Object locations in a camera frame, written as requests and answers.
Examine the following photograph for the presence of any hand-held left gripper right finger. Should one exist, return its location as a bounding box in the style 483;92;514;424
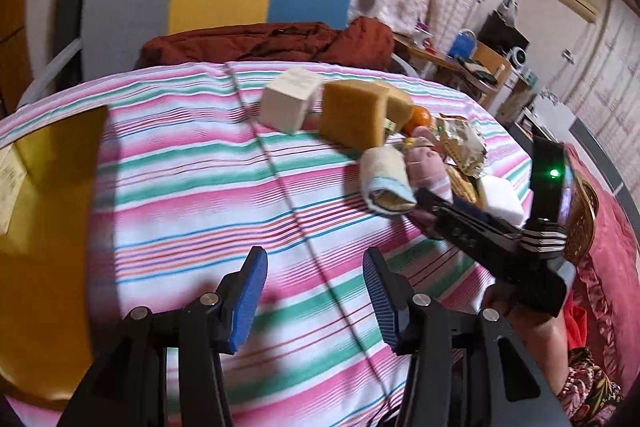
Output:
362;247;571;427

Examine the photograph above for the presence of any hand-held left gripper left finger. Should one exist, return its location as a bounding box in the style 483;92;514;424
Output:
55;246;269;427

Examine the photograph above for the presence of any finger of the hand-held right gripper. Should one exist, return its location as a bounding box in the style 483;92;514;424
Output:
407;206;523;280
415;188;526;242

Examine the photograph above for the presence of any yellow ribbed snack packet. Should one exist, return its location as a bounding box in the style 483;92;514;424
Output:
447;167;483;208

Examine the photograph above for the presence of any white foam block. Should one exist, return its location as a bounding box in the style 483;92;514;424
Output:
477;174;526;226

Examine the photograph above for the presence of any pink sock with white stripes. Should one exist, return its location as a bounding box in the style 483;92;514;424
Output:
402;147;456;202

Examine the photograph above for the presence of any white orange snack packet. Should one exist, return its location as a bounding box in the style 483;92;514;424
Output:
432;114;488;172

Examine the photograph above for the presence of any plain pink sock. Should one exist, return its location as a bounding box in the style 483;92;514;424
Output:
412;127;439;150

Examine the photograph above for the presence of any cream blue sock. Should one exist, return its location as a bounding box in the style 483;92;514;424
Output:
359;147;417;214

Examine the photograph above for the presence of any orange tangerine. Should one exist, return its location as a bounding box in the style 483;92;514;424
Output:
402;106;433;136

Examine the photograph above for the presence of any large yellow sponge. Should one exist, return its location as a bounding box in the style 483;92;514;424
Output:
375;81;415;130
318;81;391;151

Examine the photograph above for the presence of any cream paper box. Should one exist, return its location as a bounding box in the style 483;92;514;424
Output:
257;68;323;135

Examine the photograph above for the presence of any yellow cardboard box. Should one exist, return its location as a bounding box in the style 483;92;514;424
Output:
0;106;109;403

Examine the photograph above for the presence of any person's right hand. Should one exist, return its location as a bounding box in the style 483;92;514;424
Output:
481;284;526;330

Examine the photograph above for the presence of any red floral blanket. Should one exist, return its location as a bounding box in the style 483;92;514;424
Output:
565;147;640;388

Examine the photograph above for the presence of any pink green striped cloth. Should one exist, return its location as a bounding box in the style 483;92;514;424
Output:
0;61;537;427

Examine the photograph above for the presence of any wooden desk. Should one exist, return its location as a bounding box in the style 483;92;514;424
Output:
392;32;512;108

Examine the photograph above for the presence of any blue cup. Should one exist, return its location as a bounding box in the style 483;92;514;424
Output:
447;31;478;60

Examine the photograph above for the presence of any dark floral cloth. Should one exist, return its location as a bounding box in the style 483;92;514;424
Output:
560;347;628;427

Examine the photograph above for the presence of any red-brown jacket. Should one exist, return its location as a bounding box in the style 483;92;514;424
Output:
140;18;396;70

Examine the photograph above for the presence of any wooden wardrobe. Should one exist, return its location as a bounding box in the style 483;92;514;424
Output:
0;0;36;118

